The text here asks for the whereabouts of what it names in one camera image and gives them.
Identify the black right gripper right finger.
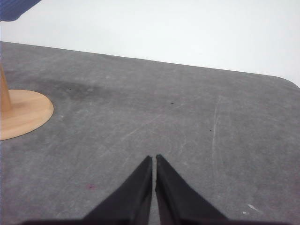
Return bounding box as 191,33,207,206
155,154,300,225

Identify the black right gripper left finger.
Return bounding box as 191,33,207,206
23,155,153,225

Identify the blue ribbed cup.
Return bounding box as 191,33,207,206
0,0,41,21

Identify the wooden mug tree stand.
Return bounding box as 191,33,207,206
0,63,54,140

